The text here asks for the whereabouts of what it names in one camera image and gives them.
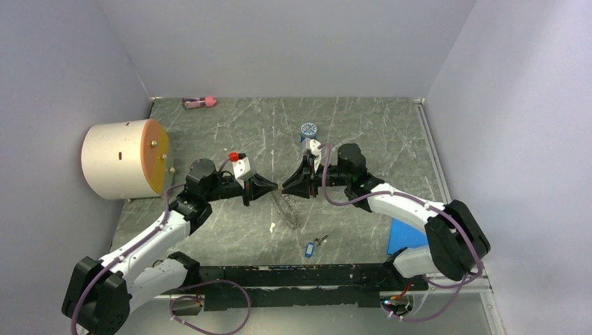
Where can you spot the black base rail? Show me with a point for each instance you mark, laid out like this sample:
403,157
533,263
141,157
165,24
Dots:
364,285

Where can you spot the cream cylinder with orange face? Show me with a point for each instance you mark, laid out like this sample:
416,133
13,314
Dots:
128,160

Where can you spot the blue round jar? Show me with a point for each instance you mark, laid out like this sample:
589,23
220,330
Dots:
308,130

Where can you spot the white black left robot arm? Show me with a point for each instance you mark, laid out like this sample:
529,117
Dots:
102,293

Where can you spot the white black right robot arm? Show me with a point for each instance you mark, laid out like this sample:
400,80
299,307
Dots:
455,245

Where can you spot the pink capped small bottle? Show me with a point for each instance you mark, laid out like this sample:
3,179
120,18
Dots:
191,103

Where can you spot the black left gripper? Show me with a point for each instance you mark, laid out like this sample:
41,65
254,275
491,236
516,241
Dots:
256,187

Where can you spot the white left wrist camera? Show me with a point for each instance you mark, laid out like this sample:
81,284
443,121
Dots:
243,169

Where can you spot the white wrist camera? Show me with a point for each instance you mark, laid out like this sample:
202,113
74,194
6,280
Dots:
243,169
314,147

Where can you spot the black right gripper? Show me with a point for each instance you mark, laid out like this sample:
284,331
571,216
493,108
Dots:
300,188

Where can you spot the blue flat sheet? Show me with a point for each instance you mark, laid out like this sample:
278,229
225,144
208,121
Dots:
404,236

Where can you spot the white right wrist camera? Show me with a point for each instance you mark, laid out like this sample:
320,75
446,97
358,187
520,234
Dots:
314,147

